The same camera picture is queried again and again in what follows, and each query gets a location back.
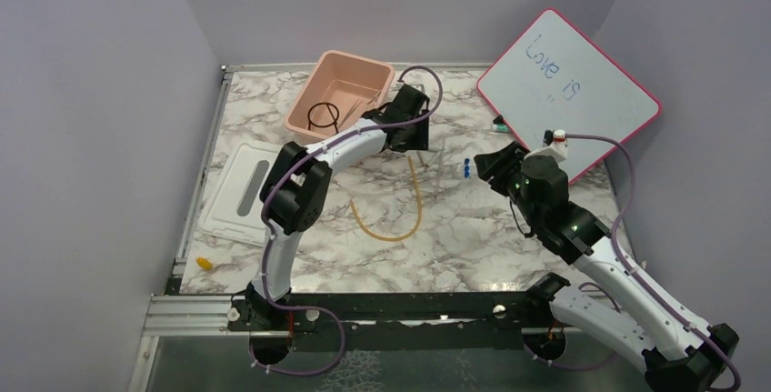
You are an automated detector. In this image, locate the clay pipe triangle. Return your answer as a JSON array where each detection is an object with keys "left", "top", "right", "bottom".
[{"left": 415, "top": 151, "right": 441, "bottom": 167}]

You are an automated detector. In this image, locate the yellow rubber tube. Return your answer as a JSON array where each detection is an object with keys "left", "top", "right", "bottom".
[{"left": 349, "top": 156, "right": 424, "bottom": 243}]

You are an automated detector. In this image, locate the black wire tripod stand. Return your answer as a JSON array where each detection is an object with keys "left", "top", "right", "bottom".
[{"left": 306, "top": 102, "right": 340, "bottom": 133}]

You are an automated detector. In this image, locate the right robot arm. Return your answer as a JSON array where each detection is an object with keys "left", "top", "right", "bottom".
[{"left": 474, "top": 141, "right": 738, "bottom": 391}]

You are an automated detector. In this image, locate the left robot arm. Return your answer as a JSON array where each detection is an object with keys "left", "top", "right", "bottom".
[{"left": 245, "top": 85, "right": 439, "bottom": 329}]

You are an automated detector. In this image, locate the green whiteboard marker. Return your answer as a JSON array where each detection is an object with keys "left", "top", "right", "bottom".
[{"left": 493, "top": 116, "right": 510, "bottom": 133}]

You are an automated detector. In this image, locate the pink plastic bin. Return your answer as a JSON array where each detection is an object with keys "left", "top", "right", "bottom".
[{"left": 285, "top": 50, "right": 395, "bottom": 142}]

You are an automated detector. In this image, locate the pink framed whiteboard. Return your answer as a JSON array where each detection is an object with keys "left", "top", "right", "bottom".
[{"left": 476, "top": 8, "right": 661, "bottom": 150}]

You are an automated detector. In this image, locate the white plastic lid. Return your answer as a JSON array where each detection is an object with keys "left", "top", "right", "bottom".
[{"left": 198, "top": 140, "right": 281, "bottom": 246}]

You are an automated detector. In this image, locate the small yellow object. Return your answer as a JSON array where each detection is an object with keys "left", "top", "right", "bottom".
[{"left": 195, "top": 257, "right": 214, "bottom": 271}]

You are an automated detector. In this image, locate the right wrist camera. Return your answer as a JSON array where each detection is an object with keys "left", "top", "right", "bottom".
[{"left": 526, "top": 129, "right": 568, "bottom": 164}]

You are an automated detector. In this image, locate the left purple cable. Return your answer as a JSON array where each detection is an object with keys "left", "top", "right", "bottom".
[{"left": 258, "top": 65, "right": 445, "bottom": 318}]

